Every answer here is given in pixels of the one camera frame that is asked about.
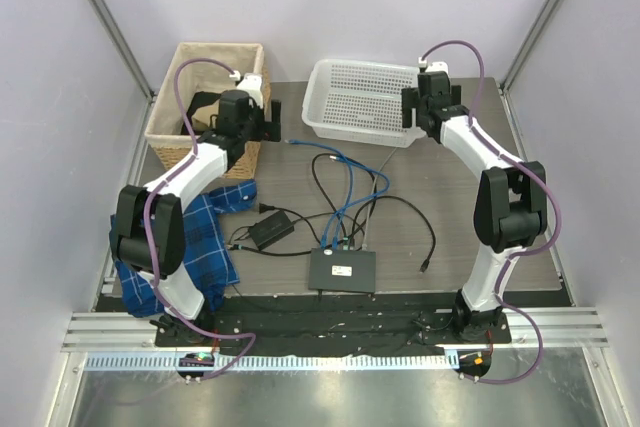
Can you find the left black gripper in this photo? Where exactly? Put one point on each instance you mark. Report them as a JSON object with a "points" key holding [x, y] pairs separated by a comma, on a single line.
{"points": [[268, 130]]}

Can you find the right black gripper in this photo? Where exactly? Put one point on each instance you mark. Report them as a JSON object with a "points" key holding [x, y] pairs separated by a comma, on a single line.
{"points": [[409, 100]]}

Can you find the black network switch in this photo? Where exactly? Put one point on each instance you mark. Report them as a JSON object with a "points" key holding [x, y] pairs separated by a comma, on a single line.
{"points": [[342, 271]]}

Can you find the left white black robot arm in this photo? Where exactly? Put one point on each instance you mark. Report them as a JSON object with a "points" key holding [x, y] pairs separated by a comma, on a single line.
{"points": [[148, 232]]}

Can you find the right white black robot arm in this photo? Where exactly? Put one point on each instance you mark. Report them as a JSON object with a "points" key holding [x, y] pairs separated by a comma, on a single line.
{"points": [[510, 210]]}

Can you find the white plastic perforated basket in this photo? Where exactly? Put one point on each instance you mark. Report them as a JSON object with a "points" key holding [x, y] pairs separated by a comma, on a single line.
{"points": [[359, 101]]}

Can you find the black cloth in basket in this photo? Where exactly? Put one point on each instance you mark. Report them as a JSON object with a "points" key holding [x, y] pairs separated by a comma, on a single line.
{"points": [[203, 110]]}

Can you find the black power adapter brick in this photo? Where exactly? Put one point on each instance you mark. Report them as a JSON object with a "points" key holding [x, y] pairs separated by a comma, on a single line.
{"points": [[270, 230]]}

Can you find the wicker basket with liner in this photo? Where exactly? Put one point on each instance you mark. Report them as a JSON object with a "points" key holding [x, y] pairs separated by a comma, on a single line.
{"points": [[200, 86]]}

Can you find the blue plaid cloth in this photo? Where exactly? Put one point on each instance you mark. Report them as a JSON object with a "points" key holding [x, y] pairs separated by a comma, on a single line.
{"points": [[207, 259]]}

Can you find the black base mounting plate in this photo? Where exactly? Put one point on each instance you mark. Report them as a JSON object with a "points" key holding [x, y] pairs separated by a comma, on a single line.
{"points": [[332, 325]]}

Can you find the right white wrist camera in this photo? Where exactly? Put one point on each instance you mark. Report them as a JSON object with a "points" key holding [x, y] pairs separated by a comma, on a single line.
{"points": [[431, 67]]}

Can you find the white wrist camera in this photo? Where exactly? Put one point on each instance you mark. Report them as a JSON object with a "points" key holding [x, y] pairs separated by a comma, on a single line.
{"points": [[250, 83], [431, 67]]}

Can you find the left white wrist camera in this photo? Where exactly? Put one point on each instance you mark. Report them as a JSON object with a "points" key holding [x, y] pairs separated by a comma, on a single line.
{"points": [[250, 83]]}

